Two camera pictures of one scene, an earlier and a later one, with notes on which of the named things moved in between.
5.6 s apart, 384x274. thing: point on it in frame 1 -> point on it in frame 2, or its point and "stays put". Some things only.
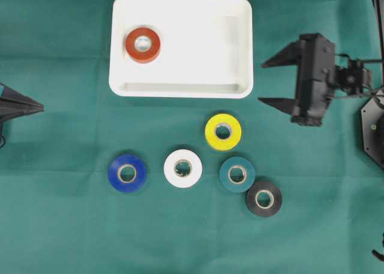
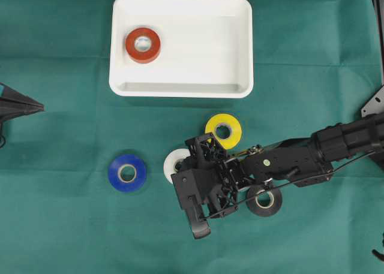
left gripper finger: [7, 93] stays put
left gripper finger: [9, 111] stays put
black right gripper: [315, 56] -> [232, 175]
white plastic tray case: [206, 46] stays put
